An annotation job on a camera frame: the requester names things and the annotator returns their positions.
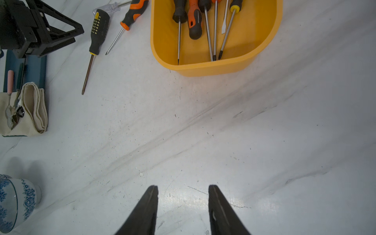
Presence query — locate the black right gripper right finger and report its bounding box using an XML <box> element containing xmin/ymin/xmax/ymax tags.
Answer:
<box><xmin>208</xmin><ymin>185</ymin><xmax>251</xmax><ymax>235</ymax></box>

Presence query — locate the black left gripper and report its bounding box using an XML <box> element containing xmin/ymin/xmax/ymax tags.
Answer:
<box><xmin>1</xmin><ymin>1</ymin><xmax>84</xmax><ymax>58</ymax></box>

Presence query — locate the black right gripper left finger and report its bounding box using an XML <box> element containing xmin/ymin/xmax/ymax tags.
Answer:
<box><xmin>116</xmin><ymin>185</ymin><xmax>158</xmax><ymax>235</ymax></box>

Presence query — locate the long brown black screwdriver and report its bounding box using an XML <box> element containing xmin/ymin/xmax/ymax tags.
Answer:
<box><xmin>81</xmin><ymin>9</ymin><xmax>110</xmax><ymax>95</ymax></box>

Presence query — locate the small clear screwdriver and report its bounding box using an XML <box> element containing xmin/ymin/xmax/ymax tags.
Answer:
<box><xmin>93</xmin><ymin>0</ymin><xmax>132</xmax><ymax>15</ymax></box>

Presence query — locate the small orange black screwdriver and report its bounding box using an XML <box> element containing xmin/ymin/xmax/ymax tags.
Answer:
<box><xmin>105</xmin><ymin>0</ymin><xmax>149</xmax><ymax>55</ymax></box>

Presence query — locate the green black screwdriver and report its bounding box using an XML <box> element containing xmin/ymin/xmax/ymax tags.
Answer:
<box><xmin>172</xmin><ymin>0</ymin><xmax>188</xmax><ymax>65</ymax></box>

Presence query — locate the large orange black screwdriver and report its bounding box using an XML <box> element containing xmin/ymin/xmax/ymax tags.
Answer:
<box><xmin>188</xmin><ymin>0</ymin><xmax>202</xmax><ymax>40</ymax></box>

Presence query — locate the black yellow deli screwdriver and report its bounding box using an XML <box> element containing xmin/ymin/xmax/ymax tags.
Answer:
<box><xmin>198</xmin><ymin>0</ymin><xmax>213</xmax><ymax>61</ymax></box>

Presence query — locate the slim orange screwdriver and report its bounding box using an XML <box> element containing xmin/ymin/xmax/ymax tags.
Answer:
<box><xmin>212</xmin><ymin>0</ymin><xmax>221</xmax><ymax>61</ymax></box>

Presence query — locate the purple clear red screwdriver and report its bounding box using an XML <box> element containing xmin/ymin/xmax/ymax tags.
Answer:
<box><xmin>221</xmin><ymin>0</ymin><xmax>230</xmax><ymax>34</ymax></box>

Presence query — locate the yellow plastic storage box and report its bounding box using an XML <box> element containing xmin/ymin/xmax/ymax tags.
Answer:
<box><xmin>151</xmin><ymin>1</ymin><xmax>284</xmax><ymax>77</ymax></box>

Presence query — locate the dark teal tray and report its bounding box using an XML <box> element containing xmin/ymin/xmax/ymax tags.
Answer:
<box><xmin>2</xmin><ymin>51</ymin><xmax>47</xmax><ymax>92</ymax></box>

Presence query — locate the black chopstick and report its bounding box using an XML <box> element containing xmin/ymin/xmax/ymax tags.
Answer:
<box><xmin>14</xmin><ymin>58</ymin><xmax>26</xmax><ymax>106</ymax></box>

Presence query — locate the beige cloth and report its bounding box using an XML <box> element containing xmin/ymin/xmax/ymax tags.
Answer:
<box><xmin>1</xmin><ymin>82</ymin><xmax>48</xmax><ymax>137</ymax></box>

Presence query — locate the metal spoon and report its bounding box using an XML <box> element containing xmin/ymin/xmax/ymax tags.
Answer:
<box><xmin>5</xmin><ymin>89</ymin><xmax>24</xmax><ymax>130</ymax></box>

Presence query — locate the blue patterned plate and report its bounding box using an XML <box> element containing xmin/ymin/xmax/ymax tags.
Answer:
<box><xmin>1</xmin><ymin>174</ymin><xmax>42</xmax><ymax>234</ymax></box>

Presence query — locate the pink handled spoon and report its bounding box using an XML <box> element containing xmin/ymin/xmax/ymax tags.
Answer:
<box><xmin>5</xmin><ymin>70</ymin><xmax>14</xmax><ymax>118</ymax></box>

